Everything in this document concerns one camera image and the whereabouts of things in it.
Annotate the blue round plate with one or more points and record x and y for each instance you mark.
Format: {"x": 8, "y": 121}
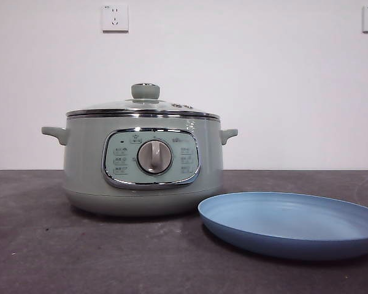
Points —
{"x": 282, "y": 226}

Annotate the glass lid with green knob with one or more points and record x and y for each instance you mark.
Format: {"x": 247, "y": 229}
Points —
{"x": 145, "y": 91}

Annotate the green electric steamer pot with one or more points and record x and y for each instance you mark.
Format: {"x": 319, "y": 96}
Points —
{"x": 86, "y": 165}

